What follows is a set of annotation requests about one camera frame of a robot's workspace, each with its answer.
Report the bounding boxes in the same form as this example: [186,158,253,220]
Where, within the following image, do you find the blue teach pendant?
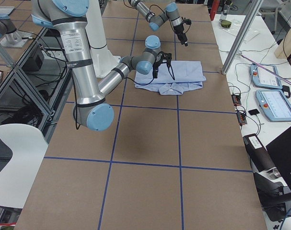
[250,64,282,90]
[255,90,291,122]

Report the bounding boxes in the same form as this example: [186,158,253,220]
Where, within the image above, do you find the small black phone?
[248,109,260,115]

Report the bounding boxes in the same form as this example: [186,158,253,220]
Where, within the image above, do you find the aluminium frame rail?
[0,26,63,129]

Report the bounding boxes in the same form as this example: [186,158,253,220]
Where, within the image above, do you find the far blue teach pendant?
[250,64,282,90]

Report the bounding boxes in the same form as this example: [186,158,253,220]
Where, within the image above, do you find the aluminium frame post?
[221,0,263,75]

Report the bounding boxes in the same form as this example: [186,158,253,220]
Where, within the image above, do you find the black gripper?
[173,23,188,46]
[152,51,175,80]

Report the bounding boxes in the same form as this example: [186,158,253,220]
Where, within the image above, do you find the olive green pouch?
[220,20,232,29]

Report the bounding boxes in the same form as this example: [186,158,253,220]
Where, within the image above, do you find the near blue teach pendant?
[255,90,291,122]

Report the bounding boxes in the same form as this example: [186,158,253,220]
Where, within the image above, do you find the floor cable bundle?
[13,105,45,130]

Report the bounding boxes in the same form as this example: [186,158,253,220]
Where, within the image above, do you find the white moulded chair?
[0,124,48,208]

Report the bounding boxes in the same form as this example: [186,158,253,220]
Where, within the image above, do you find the blue striped button-up shirt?
[134,61,206,95]

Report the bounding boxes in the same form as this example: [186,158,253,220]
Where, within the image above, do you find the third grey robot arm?
[0,13,27,48]

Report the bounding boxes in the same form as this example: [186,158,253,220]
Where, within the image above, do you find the black monitor on arm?
[266,127,291,189]

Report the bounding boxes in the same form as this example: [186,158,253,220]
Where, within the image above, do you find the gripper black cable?
[149,4,192,34]
[73,74,160,131]

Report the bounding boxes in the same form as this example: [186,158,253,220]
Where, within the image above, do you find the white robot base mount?
[85,0,120,78]

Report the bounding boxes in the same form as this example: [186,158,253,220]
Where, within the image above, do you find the clear water bottle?
[220,0,232,22]

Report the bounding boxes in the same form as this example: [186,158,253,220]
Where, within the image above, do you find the red fire extinguisher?
[210,0,220,21]

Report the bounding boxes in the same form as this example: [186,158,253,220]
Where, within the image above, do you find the reacher grabber stick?
[237,52,291,89]

